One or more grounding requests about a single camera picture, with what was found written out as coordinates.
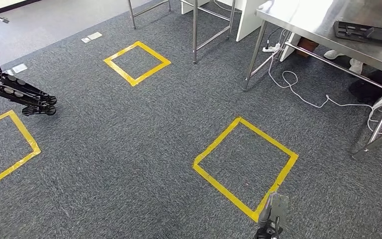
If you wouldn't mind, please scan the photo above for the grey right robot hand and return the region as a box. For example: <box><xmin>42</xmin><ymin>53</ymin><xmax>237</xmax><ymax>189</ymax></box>
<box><xmin>257</xmin><ymin>193</ymin><xmax>290</xmax><ymax>231</ymax></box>

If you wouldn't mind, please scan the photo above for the black license plate frame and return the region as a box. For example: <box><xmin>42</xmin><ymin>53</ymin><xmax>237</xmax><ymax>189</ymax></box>
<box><xmin>333</xmin><ymin>20</ymin><xmax>382</xmax><ymax>50</ymax></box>

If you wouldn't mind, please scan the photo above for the stainless steel workbench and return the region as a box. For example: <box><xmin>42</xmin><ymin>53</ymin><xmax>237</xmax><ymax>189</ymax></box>
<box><xmin>242</xmin><ymin>0</ymin><xmax>382</xmax><ymax>160</ymax></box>

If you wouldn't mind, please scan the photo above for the black bag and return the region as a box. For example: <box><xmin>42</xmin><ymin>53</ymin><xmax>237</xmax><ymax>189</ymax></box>
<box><xmin>348</xmin><ymin>70</ymin><xmax>382</xmax><ymax>103</ymax></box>

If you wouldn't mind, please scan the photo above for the white power strip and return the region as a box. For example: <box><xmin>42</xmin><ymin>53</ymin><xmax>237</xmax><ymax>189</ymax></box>
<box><xmin>262</xmin><ymin>43</ymin><xmax>282</xmax><ymax>53</ymax></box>

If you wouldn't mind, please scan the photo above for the person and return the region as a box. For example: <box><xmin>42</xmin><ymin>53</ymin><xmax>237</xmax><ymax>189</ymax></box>
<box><xmin>323</xmin><ymin>49</ymin><xmax>365</xmax><ymax>75</ymax></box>

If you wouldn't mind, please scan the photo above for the brown box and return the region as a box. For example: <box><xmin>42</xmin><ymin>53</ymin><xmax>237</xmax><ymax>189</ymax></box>
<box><xmin>296</xmin><ymin>37</ymin><xmax>320</xmax><ymax>58</ymax></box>

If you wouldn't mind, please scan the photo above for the silver floor outlet plate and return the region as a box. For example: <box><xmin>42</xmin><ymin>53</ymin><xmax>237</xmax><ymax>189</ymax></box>
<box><xmin>81</xmin><ymin>32</ymin><xmax>102</xmax><ymax>43</ymax></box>
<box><xmin>4</xmin><ymin>63</ymin><xmax>28</xmax><ymax>76</ymax></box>

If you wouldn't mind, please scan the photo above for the black humanoid robot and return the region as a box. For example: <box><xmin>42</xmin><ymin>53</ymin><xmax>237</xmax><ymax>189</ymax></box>
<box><xmin>0</xmin><ymin>3</ymin><xmax>58</xmax><ymax>117</ymax></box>

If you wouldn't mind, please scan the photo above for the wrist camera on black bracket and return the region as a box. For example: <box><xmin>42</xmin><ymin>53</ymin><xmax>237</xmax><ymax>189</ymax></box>
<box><xmin>253</xmin><ymin>224</ymin><xmax>284</xmax><ymax>239</ymax></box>

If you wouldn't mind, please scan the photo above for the white power cable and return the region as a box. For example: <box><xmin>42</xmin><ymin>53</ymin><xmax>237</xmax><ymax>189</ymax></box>
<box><xmin>267</xmin><ymin>29</ymin><xmax>382</xmax><ymax>146</ymax></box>

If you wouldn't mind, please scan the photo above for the stainless steel table frame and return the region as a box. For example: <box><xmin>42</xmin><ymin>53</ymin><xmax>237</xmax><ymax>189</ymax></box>
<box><xmin>126</xmin><ymin>0</ymin><xmax>237</xmax><ymax>64</ymax></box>

